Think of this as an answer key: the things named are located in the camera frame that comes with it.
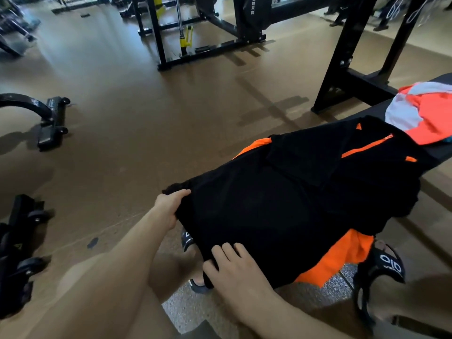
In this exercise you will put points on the person's left leg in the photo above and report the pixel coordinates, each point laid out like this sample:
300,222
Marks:
166,268

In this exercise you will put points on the black inclined gym machine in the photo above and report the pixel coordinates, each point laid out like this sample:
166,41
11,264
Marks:
14,28

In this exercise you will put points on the black right slipper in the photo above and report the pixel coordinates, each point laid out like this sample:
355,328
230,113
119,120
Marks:
385,264

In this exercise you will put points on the person's right hand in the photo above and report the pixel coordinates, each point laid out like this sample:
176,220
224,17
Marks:
240,278

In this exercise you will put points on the black slipper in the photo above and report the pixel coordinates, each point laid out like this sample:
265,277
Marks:
186,240
385,264

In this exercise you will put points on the black ribbed bench pad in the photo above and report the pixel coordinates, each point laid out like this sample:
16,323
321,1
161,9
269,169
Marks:
441,151

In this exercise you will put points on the person's left forearm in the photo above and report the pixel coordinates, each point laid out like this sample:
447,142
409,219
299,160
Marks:
106,285

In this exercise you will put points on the black steel bench frame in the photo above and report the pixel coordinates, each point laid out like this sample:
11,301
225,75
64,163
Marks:
335,67

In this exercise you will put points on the black weight plate white print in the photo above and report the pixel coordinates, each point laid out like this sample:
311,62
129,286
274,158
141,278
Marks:
257,10

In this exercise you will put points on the black left slipper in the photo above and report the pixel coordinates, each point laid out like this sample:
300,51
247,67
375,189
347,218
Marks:
186,240

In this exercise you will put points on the orange teal white jersey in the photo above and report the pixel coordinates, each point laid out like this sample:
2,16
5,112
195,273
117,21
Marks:
431,116

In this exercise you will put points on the yellow safety catch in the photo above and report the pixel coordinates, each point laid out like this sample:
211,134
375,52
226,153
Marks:
186,38

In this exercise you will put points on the black orange jacket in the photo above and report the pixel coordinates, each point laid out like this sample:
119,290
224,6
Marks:
282,201

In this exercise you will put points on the yellow black gym machine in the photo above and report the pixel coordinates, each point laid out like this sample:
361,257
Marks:
159,5

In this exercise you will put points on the person's left hand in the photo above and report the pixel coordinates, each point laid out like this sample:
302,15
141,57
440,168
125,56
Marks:
167,206

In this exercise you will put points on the person's right forearm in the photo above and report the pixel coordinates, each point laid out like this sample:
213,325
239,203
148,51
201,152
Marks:
300,324

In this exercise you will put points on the black wheeled bench base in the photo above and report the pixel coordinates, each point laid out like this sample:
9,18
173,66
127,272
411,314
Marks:
49,116
17,243

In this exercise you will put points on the black power rack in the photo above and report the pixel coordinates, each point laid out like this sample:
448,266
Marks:
247,17

